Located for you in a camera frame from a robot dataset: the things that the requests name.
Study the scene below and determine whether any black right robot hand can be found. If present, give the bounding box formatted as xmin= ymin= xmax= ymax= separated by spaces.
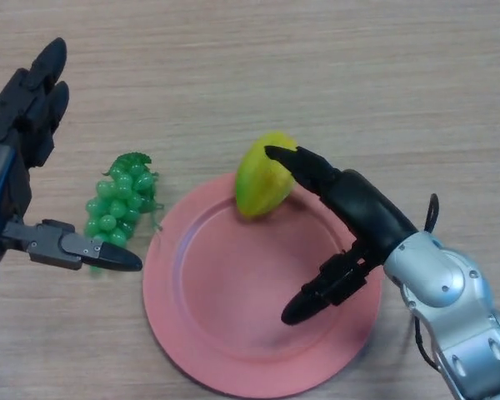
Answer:
xmin=264 ymin=145 xmax=420 ymax=326

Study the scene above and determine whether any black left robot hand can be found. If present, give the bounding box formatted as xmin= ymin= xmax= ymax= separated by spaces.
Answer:
xmin=0 ymin=37 xmax=144 ymax=273

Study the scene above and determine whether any yellow green starfruit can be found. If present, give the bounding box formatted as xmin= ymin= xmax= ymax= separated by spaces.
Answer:
xmin=234 ymin=130 xmax=299 ymax=221

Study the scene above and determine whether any pink round plate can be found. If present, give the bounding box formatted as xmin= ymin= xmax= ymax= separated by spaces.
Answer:
xmin=142 ymin=172 xmax=383 ymax=395

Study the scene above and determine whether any green grape bunch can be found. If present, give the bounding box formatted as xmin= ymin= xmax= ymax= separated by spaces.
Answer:
xmin=85 ymin=152 xmax=164 ymax=276

